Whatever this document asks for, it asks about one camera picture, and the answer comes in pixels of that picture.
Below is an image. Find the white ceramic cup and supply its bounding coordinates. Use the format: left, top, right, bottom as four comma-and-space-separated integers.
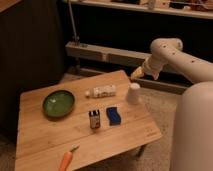
126, 83, 140, 104

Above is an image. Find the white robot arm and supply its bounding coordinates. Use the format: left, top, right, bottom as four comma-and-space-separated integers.
131, 38, 213, 171

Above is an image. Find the blue eraser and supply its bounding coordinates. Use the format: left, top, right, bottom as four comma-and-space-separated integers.
106, 107, 121, 125

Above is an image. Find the clear plastic bottle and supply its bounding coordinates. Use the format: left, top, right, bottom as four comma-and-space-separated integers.
85, 85, 116, 98

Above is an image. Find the small battery box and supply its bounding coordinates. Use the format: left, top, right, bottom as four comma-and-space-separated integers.
89, 110, 101, 129

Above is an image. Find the green round plate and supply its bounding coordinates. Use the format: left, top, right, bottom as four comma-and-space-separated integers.
42, 90, 75, 118

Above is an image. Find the orange carrot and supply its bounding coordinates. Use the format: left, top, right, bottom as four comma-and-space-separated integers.
59, 146, 78, 171

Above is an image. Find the wooden table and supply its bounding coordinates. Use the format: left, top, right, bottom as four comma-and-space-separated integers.
15, 70, 162, 171

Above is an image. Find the metal shelf rail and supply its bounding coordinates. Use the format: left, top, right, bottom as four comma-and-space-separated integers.
65, 41, 188, 73

